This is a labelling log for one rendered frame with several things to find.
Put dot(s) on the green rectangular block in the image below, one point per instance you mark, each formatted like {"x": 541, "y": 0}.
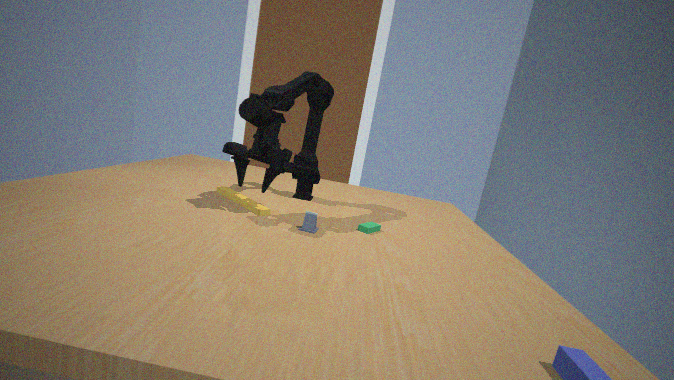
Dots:
{"x": 369, "y": 227}

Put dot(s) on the yellow bar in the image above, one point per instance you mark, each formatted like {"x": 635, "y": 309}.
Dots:
{"x": 244, "y": 201}

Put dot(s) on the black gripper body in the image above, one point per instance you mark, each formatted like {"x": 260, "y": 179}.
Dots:
{"x": 239, "y": 150}

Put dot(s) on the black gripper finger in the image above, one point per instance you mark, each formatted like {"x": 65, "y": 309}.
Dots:
{"x": 270, "y": 175}
{"x": 241, "y": 165}

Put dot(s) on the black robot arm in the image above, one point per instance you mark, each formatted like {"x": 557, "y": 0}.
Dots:
{"x": 257, "y": 110}

